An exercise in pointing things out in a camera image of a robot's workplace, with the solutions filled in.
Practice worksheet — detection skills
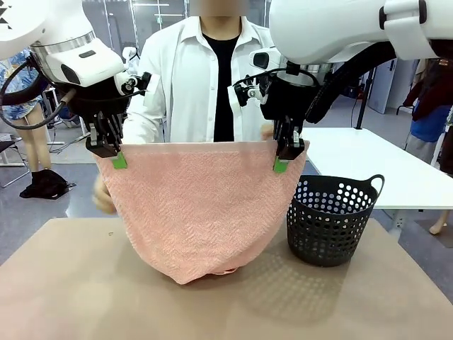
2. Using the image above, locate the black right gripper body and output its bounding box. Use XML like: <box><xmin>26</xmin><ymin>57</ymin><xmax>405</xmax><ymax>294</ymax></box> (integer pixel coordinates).
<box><xmin>260</xmin><ymin>76</ymin><xmax>319</xmax><ymax>123</ymax></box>

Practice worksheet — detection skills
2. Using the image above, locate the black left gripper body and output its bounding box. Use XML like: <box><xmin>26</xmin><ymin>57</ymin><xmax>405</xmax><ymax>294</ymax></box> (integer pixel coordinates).
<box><xmin>69</xmin><ymin>83</ymin><xmax>130</xmax><ymax>123</ymax></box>

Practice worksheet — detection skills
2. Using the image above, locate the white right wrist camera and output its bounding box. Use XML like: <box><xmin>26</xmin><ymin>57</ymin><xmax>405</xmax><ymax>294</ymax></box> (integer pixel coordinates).
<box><xmin>226</xmin><ymin>76</ymin><xmax>270</xmax><ymax>108</ymax></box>

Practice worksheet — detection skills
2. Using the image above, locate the black folding chair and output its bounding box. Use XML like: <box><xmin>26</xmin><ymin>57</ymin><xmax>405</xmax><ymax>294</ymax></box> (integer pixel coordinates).
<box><xmin>0</xmin><ymin>132</ymin><xmax>31</xmax><ymax>188</ymax></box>

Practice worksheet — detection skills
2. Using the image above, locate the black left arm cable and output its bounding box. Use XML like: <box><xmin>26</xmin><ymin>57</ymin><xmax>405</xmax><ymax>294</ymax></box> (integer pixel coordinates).
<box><xmin>0</xmin><ymin>56</ymin><xmax>77</xmax><ymax>130</ymax></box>

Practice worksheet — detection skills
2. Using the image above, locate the black stand with white top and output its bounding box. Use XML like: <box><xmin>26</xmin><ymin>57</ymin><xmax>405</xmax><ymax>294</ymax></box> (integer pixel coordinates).
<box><xmin>353</xmin><ymin>67</ymin><xmax>377</xmax><ymax>130</ymax></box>

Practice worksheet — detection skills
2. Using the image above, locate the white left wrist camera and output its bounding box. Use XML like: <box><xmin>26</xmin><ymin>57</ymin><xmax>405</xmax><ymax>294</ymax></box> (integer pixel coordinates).
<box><xmin>116</xmin><ymin>72</ymin><xmax>163</xmax><ymax>104</ymax></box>

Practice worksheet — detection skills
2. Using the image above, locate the pink towel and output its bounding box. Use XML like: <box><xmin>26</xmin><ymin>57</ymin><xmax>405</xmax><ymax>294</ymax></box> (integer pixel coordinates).
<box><xmin>94</xmin><ymin>140</ymin><xmax>311</xmax><ymax>286</ymax></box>

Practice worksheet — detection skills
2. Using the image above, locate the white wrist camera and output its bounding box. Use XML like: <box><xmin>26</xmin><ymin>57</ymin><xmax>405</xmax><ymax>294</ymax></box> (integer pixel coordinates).
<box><xmin>116</xmin><ymin>72</ymin><xmax>163</xmax><ymax>104</ymax></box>
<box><xmin>226</xmin><ymin>76</ymin><xmax>270</xmax><ymax>108</ymax></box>

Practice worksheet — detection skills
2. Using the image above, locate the mannequin in floral shirt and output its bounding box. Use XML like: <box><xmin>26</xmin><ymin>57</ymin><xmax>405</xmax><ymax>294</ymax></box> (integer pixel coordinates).
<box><xmin>0</xmin><ymin>49</ymin><xmax>53</xmax><ymax>174</ymax></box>

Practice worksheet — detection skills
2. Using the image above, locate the black clothes pile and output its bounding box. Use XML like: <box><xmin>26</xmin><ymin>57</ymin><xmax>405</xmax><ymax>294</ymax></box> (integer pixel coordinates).
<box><xmin>19</xmin><ymin>169</ymin><xmax>70</xmax><ymax>200</ymax></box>

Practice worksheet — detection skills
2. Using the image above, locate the black right arm cable sleeve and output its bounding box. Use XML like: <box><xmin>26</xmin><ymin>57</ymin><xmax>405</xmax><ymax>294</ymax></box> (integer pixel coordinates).
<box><xmin>306</xmin><ymin>40</ymin><xmax>397</xmax><ymax>125</ymax></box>

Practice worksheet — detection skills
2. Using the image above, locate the person's right hand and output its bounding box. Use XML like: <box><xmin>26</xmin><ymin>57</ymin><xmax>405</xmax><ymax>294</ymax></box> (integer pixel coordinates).
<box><xmin>93</xmin><ymin>175</ymin><xmax>116</xmax><ymax>215</ymax></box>

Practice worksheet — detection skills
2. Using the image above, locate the person's left forearm white sleeve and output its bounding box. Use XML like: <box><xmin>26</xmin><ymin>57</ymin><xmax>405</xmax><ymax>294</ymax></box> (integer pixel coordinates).
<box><xmin>229</xmin><ymin>98</ymin><xmax>277</xmax><ymax>143</ymax></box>

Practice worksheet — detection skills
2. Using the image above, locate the black perforated laundry basket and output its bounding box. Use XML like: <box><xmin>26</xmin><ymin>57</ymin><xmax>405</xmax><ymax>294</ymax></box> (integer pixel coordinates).
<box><xmin>286</xmin><ymin>174</ymin><xmax>386</xmax><ymax>268</ymax></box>

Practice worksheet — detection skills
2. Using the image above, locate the person's right forearm white sleeve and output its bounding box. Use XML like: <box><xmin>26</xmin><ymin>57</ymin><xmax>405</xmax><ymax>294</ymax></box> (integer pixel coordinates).
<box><xmin>122</xmin><ymin>102</ymin><xmax>169</xmax><ymax>145</ymax></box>

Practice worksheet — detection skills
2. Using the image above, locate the person in white shirt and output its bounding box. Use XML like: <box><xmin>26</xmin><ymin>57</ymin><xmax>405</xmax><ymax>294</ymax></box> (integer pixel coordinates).
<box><xmin>122</xmin><ymin>0</ymin><xmax>280</xmax><ymax>145</ymax></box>

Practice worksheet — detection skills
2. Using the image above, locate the white side table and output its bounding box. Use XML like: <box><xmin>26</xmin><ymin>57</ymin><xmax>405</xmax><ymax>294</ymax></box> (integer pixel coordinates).
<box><xmin>300</xmin><ymin>127</ymin><xmax>453</xmax><ymax>242</ymax></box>

